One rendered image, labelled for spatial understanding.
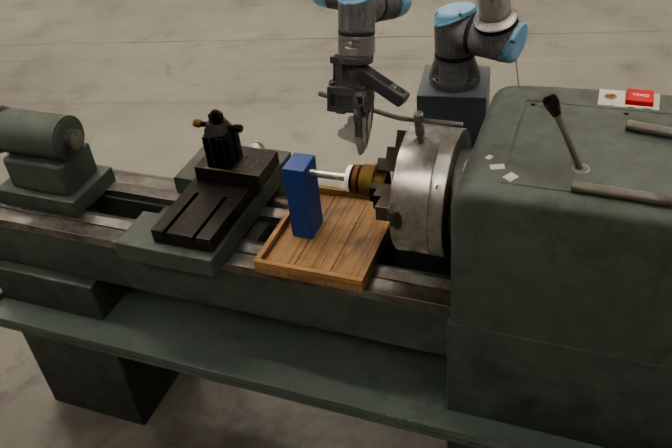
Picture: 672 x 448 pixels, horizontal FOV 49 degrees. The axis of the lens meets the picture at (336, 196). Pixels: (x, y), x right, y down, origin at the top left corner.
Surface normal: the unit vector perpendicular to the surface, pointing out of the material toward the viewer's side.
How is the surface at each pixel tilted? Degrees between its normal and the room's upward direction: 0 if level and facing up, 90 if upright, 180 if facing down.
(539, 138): 0
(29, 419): 0
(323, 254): 0
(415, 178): 45
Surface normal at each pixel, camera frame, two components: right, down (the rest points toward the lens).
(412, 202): -0.36, 0.19
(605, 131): -0.09, -0.80
